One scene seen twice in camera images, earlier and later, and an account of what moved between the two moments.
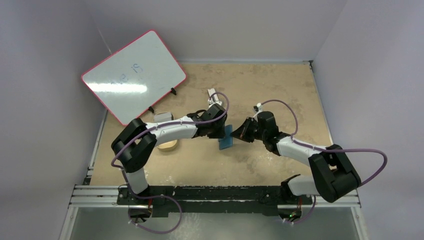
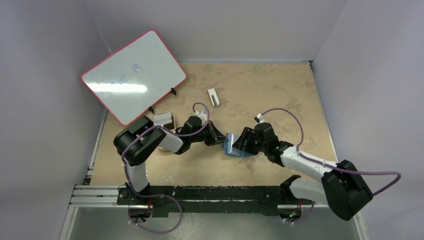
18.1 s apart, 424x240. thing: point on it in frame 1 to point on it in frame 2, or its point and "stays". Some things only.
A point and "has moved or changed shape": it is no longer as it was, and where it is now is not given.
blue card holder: x=228 y=141 has moved or changed shape
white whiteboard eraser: x=214 y=98 stays
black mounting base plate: x=213 y=200 stays
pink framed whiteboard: x=132 y=80 stays
